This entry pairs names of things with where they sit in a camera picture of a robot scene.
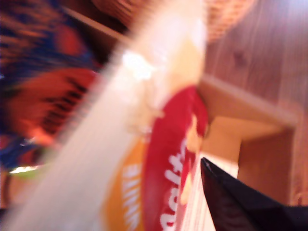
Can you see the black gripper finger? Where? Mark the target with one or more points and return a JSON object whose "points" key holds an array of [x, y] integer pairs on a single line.
{"points": [[235, 204]]}

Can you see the red cream Maltesers bag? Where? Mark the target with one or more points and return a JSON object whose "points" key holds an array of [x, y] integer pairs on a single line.
{"points": [[134, 144]]}

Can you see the brown cardboard box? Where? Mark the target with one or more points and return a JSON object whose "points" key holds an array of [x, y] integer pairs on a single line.
{"points": [[260, 149]]}

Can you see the blue Terry's orange eggs bag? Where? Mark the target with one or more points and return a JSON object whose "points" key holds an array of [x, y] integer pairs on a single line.
{"points": [[38, 101]]}

